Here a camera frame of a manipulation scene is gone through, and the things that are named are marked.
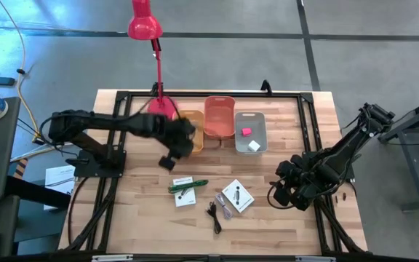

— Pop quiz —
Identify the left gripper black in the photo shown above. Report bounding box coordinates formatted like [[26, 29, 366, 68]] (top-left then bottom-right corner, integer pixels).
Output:
[[150, 114, 196, 172]]

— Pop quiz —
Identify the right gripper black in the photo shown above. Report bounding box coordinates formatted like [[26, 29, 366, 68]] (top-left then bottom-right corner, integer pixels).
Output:
[[273, 154, 329, 212]]

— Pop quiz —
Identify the green braided cable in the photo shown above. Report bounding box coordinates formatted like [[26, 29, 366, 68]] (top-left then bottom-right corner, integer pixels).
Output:
[[167, 178, 210, 194]]

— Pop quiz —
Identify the white green Acer box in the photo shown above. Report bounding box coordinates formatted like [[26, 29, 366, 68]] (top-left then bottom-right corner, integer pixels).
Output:
[[221, 178, 255, 214], [172, 176, 197, 208]]

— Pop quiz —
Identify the grey braided cable bundle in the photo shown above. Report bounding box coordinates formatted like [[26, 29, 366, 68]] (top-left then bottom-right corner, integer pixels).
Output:
[[215, 192, 234, 220]]

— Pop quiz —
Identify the black cable bundle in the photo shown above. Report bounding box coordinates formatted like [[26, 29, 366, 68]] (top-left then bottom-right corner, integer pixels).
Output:
[[205, 202, 223, 235]]

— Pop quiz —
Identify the yellow plastic bin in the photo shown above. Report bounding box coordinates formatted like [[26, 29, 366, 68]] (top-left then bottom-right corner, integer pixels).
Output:
[[172, 110, 205, 154]]

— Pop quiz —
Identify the orange plastic bin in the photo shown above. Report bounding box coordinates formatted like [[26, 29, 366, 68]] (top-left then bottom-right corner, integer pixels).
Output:
[[204, 95, 236, 140]]

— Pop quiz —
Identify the grey plastic bin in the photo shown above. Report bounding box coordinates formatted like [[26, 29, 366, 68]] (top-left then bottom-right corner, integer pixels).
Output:
[[234, 111, 268, 156]]

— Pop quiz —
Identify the black clamp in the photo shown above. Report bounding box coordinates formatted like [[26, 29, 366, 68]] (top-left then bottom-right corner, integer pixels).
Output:
[[260, 79, 273, 96]]

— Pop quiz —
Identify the white paper sheet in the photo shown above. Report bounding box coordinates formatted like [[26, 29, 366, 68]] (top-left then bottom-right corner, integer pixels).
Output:
[[43, 164, 76, 212]]

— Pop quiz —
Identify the red desk lamp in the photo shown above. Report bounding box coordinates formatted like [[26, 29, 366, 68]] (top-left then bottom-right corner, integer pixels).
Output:
[[127, 0, 177, 120]]

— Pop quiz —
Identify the striped hazard marker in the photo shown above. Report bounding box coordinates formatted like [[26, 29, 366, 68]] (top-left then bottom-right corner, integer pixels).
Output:
[[12, 156, 29, 180]]

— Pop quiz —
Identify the thin yellow cable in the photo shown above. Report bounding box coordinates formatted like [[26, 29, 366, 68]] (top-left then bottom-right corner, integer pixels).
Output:
[[0, 0, 41, 141]]

